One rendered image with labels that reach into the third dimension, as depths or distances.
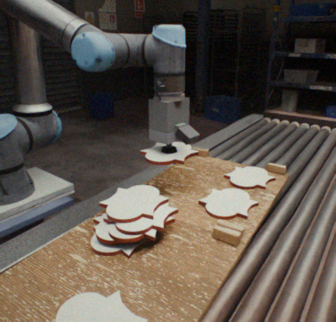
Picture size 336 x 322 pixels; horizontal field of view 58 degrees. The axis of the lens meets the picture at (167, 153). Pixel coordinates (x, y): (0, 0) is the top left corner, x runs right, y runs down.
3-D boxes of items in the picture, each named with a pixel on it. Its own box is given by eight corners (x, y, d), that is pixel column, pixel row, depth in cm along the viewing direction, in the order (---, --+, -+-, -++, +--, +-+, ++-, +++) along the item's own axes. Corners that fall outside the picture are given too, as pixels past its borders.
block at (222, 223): (214, 232, 68) (215, 221, 67) (218, 228, 69) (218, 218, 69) (241, 241, 65) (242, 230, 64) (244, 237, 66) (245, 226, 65)
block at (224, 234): (211, 237, 66) (212, 227, 65) (214, 233, 68) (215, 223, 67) (237, 247, 63) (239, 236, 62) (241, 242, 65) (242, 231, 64)
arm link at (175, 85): (191, 75, 74) (168, 78, 68) (190, 94, 75) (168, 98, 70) (168, 72, 78) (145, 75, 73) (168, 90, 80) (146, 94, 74)
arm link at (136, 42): (94, 33, 70) (136, 32, 66) (120, 33, 79) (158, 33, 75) (96, 68, 73) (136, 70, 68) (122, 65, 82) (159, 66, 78)
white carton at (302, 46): (293, 53, 487) (295, 38, 479) (302, 52, 503) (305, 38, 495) (315, 54, 461) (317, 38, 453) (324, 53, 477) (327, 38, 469)
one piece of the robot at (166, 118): (183, 89, 66) (182, 159, 72) (207, 84, 72) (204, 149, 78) (144, 84, 73) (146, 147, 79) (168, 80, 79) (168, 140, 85)
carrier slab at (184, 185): (119, 204, 82) (119, 199, 82) (191, 157, 115) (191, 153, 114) (245, 249, 65) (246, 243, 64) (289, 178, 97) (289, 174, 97)
